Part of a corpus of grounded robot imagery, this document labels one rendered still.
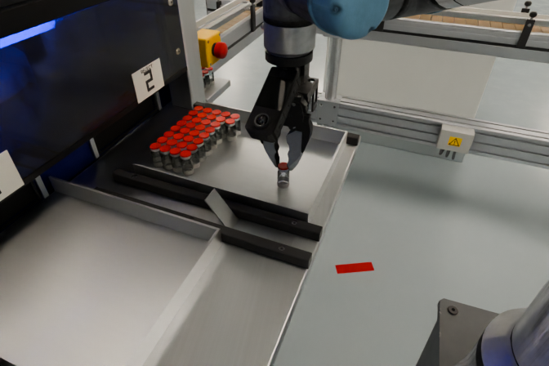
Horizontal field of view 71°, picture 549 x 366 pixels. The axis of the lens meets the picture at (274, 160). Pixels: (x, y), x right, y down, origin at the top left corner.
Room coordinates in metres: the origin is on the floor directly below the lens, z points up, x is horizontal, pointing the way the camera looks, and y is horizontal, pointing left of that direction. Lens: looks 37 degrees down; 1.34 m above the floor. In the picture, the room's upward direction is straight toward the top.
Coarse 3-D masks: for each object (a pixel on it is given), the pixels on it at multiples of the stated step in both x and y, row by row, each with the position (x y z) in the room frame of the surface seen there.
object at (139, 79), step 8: (152, 64) 0.71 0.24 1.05; (136, 72) 0.66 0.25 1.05; (144, 72) 0.68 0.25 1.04; (152, 72) 0.70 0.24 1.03; (160, 72) 0.72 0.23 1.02; (136, 80) 0.66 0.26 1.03; (144, 80) 0.68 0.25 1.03; (152, 80) 0.70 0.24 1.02; (160, 80) 0.72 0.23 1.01; (136, 88) 0.65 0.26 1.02; (144, 88) 0.67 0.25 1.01; (136, 96) 0.65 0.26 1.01; (144, 96) 0.67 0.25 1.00
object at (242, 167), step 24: (240, 120) 0.76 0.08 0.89; (240, 144) 0.67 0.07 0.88; (312, 144) 0.67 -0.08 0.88; (336, 144) 0.67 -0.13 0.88; (144, 168) 0.55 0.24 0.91; (216, 168) 0.59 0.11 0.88; (240, 168) 0.59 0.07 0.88; (264, 168) 0.59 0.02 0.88; (312, 168) 0.59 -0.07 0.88; (240, 192) 0.52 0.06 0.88; (264, 192) 0.52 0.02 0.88; (288, 192) 0.52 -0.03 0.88; (312, 192) 0.52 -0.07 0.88; (288, 216) 0.44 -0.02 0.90; (312, 216) 0.45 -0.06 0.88
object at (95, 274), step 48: (96, 192) 0.48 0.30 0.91; (0, 240) 0.40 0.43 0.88; (48, 240) 0.40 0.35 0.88; (96, 240) 0.40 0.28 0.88; (144, 240) 0.40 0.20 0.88; (192, 240) 0.40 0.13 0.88; (0, 288) 0.32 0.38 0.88; (48, 288) 0.32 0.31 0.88; (96, 288) 0.32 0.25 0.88; (144, 288) 0.32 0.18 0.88; (192, 288) 0.32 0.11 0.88; (0, 336) 0.25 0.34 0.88; (48, 336) 0.25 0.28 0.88; (96, 336) 0.25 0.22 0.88; (144, 336) 0.23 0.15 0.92
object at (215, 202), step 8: (216, 192) 0.46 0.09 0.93; (208, 200) 0.44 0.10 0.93; (216, 200) 0.45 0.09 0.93; (216, 208) 0.44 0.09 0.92; (224, 208) 0.45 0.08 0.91; (224, 216) 0.44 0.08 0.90; (232, 216) 0.45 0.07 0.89; (224, 224) 0.43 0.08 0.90; (232, 224) 0.43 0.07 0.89; (240, 224) 0.44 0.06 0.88; (248, 224) 0.44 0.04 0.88; (248, 232) 0.42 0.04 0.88; (256, 232) 0.42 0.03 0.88; (264, 232) 0.42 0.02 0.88; (272, 232) 0.42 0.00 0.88; (280, 232) 0.42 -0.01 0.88; (272, 240) 0.40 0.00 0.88; (280, 240) 0.40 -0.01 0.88; (288, 240) 0.40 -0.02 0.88
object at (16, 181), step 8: (0, 160) 0.40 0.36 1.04; (8, 160) 0.41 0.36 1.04; (0, 168) 0.40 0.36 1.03; (8, 168) 0.41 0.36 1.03; (0, 176) 0.39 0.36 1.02; (8, 176) 0.40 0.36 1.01; (16, 176) 0.41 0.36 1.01; (0, 184) 0.39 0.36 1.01; (8, 184) 0.40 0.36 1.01; (16, 184) 0.40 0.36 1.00; (24, 184) 0.41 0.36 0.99; (8, 192) 0.39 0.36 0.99; (0, 200) 0.38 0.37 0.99
